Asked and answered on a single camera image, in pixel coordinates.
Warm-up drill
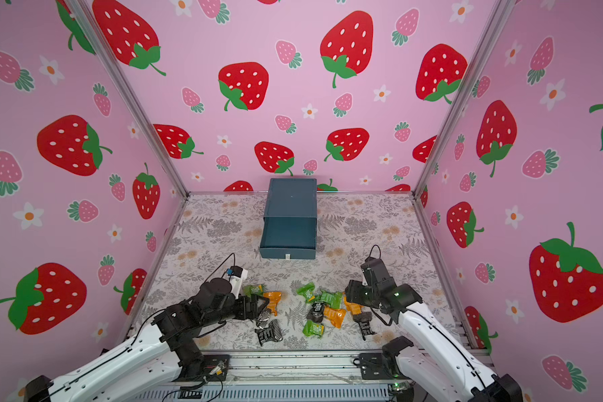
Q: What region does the black cookie packet centre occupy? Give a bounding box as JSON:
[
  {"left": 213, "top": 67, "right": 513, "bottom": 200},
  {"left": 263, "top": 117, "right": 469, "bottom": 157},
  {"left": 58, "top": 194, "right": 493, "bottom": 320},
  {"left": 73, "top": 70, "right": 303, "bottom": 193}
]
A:
[{"left": 307, "top": 303, "right": 325, "bottom": 323}]

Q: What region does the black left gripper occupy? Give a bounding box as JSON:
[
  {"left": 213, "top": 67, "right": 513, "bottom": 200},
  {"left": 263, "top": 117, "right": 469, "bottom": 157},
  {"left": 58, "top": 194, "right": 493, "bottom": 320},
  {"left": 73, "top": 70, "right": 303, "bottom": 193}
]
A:
[{"left": 202, "top": 292, "right": 271, "bottom": 330}]

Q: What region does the black cookie packet left upper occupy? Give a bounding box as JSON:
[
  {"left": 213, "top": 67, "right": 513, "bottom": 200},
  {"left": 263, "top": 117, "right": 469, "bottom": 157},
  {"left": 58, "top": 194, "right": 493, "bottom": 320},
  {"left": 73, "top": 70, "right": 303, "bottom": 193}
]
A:
[{"left": 255, "top": 308, "right": 271, "bottom": 329}]

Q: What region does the teal drawer cabinet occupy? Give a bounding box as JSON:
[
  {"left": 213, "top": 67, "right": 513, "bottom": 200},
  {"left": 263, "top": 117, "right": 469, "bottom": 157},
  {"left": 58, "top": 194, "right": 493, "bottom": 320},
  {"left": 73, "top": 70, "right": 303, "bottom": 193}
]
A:
[{"left": 259, "top": 178, "right": 318, "bottom": 260}]

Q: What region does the green cookie packet bottom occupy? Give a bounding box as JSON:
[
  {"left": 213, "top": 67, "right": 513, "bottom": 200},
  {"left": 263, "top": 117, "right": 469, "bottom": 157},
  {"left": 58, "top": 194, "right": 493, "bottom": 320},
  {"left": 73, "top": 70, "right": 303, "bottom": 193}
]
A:
[{"left": 303, "top": 319, "right": 325, "bottom": 338}]

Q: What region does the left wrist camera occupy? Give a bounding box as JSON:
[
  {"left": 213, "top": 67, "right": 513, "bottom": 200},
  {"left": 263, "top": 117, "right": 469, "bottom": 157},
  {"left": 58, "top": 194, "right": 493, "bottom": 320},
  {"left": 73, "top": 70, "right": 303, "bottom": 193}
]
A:
[{"left": 227, "top": 266, "right": 248, "bottom": 298}]

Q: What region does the black cookie packet right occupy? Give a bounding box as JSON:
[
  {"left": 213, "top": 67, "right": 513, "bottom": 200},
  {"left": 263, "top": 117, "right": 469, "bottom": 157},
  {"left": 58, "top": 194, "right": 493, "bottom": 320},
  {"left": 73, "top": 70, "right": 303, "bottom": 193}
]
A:
[{"left": 353, "top": 312, "right": 376, "bottom": 341}]

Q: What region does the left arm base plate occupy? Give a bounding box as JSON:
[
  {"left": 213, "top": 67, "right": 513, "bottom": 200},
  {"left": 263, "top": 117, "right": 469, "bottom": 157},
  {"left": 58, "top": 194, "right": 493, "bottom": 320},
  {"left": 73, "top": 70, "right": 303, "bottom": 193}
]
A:
[{"left": 175, "top": 354, "right": 230, "bottom": 382}]

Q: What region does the aluminium corner post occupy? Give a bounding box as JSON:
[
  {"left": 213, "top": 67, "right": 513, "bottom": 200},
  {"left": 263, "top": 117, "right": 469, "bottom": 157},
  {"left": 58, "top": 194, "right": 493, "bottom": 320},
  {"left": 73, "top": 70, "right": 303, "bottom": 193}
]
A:
[
  {"left": 413, "top": 0, "right": 515, "bottom": 201},
  {"left": 67, "top": 0, "right": 189, "bottom": 199}
]

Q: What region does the orange cookie packet centre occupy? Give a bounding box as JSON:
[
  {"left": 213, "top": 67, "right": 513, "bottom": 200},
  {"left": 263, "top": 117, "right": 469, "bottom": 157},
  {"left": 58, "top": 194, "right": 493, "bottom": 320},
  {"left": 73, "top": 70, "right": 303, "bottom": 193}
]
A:
[{"left": 323, "top": 307, "right": 347, "bottom": 328}]

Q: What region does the aluminium front rail frame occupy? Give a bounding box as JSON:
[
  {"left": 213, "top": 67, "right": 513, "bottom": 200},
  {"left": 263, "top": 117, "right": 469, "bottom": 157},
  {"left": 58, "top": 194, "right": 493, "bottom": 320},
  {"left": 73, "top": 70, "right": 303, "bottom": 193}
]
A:
[{"left": 94, "top": 348, "right": 488, "bottom": 402}]

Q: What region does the green cookie packet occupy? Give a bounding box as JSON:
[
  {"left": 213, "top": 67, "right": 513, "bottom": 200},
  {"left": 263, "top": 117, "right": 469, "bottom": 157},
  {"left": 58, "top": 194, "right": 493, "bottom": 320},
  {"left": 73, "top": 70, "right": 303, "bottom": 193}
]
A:
[
  {"left": 316, "top": 291, "right": 343, "bottom": 310},
  {"left": 242, "top": 284, "right": 265, "bottom": 296},
  {"left": 296, "top": 282, "right": 316, "bottom": 303},
  {"left": 303, "top": 319, "right": 325, "bottom": 338}
]

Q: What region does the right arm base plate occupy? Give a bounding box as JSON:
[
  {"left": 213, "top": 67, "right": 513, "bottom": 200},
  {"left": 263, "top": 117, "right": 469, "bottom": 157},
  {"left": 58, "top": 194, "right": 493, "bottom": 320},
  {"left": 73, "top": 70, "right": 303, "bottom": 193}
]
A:
[{"left": 353, "top": 353, "right": 409, "bottom": 381}]

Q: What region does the aluminium corner post right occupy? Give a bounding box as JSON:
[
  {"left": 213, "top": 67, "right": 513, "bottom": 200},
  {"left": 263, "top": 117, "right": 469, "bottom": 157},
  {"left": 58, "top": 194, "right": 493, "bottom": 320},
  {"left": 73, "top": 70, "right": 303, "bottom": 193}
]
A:
[{"left": 413, "top": 0, "right": 515, "bottom": 201}]

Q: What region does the orange cookie packet right top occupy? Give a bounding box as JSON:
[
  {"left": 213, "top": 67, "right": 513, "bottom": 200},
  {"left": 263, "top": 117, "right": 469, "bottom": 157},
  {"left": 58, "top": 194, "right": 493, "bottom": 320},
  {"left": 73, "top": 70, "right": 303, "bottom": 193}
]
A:
[{"left": 343, "top": 296, "right": 363, "bottom": 316}]

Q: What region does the black cookie packet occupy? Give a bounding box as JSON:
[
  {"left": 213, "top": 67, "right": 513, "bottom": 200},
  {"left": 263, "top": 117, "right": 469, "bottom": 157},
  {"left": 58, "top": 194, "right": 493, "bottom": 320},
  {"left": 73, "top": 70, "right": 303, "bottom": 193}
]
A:
[
  {"left": 353, "top": 312, "right": 376, "bottom": 341},
  {"left": 255, "top": 320, "right": 283, "bottom": 346},
  {"left": 307, "top": 303, "right": 325, "bottom": 323},
  {"left": 255, "top": 308, "right": 271, "bottom": 329}
]

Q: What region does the orange cookie packet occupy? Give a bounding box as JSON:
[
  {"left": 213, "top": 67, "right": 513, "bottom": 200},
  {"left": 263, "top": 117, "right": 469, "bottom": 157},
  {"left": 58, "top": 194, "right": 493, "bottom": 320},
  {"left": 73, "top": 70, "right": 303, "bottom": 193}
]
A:
[
  {"left": 343, "top": 296, "right": 363, "bottom": 316},
  {"left": 323, "top": 307, "right": 347, "bottom": 328},
  {"left": 263, "top": 291, "right": 283, "bottom": 317}
]

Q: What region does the aluminium corner post left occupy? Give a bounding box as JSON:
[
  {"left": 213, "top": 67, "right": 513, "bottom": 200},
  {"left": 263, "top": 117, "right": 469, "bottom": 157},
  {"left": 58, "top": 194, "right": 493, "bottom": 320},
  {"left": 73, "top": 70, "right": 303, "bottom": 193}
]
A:
[{"left": 67, "top": 0, "right": 189, "bottom": 199}]

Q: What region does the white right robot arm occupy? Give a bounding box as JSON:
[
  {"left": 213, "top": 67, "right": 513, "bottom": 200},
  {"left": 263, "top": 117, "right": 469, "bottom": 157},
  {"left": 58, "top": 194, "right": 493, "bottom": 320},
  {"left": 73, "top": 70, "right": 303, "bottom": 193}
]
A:
[{"left": 345, "top": 256, "right": 523, "bottom": 401}]

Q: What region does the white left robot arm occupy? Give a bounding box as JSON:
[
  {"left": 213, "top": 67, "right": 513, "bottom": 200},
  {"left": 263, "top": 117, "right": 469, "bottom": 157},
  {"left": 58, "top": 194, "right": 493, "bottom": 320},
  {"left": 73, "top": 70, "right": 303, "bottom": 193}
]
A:
[{"left": 23, "top": 278, "right": 270, "bottom": 401}]

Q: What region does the orange cookie packet left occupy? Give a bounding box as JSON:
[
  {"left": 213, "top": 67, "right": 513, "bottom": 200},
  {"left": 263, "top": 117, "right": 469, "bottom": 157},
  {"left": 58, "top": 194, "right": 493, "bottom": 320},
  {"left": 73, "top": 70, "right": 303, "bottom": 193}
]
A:
[{"left": 263, "top": 291, "right": 283, "bottom": 317}]

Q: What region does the black cookie packet left lower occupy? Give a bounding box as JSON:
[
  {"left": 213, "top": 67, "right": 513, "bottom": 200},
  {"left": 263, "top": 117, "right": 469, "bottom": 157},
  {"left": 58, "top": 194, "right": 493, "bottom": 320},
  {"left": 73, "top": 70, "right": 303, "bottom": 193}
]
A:
[{"left": 255, "top": 320, "right": 283, "bottom": 346}]

